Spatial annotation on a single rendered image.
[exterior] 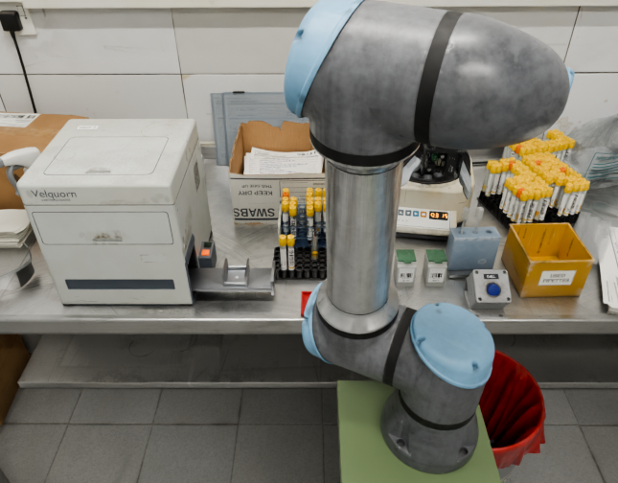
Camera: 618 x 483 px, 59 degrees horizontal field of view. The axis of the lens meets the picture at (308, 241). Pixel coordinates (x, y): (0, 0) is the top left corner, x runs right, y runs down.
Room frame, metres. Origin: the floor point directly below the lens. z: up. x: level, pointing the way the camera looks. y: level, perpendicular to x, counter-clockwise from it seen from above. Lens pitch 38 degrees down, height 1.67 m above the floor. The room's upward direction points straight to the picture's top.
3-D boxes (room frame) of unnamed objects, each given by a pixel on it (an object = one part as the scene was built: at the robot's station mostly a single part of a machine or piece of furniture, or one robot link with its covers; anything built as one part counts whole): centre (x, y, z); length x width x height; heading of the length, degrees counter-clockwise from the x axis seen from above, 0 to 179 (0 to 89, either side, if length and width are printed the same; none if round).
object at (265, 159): (1.25, 0.07, 0.95); 0.29 x 0.25 x 0.15; 179
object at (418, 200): (1.19, -0.29, 0.94); 0.30 x 0.24 x 0.12; 170
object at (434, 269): (0.90, -0.27, 0.91); 0.05 x 0.04 x 0.07; 179
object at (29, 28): (1.46, 0.75, 1.28); 0.09 x 0.01 x 0.09; 89
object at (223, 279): (0.86, 0.17, 0.92); 0.21 x 0.07 x 0.05; 89
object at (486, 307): (0.84, -0.37, 0.92); 0.13 x 0.07 x 0.08; 179
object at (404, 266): (0.90, -0.21, 0.91); 0.05 x 0.04 x 0.07; 179
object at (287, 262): (0.94, -0.01, 0.93); 0.17 x 0.09 x 0.11; 89
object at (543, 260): (0.90, -0.51, 0.92); 0.13 x 0.13 x 0.10; 1
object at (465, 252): (0.94, -0.36, 0.92); 0.10 x 0.07 x 0.10; 92
